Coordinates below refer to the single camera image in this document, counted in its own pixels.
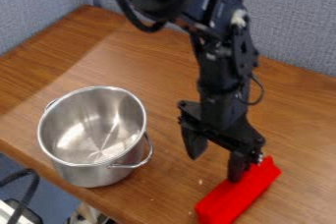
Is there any red elongated object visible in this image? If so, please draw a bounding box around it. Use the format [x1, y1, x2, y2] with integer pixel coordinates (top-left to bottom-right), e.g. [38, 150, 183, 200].
[197, 156, 283, 224]

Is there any white patterned object under table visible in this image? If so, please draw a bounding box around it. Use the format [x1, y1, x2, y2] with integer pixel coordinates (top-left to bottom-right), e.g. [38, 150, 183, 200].
[65, 203, 118, 224]

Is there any silver metal pot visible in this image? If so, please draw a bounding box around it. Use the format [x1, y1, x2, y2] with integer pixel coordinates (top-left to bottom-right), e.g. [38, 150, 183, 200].
[38, 85, 154, 188]

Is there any black and white object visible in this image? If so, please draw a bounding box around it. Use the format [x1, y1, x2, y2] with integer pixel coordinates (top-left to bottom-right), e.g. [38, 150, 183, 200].
[0, 168, 45, 224]

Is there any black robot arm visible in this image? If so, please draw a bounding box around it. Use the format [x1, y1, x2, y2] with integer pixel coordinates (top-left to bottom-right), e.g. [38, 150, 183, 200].
[117, 0, 266, 183]

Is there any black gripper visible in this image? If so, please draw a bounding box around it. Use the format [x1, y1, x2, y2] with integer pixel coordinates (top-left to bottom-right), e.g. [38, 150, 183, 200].
[178, 87, 266, 183]

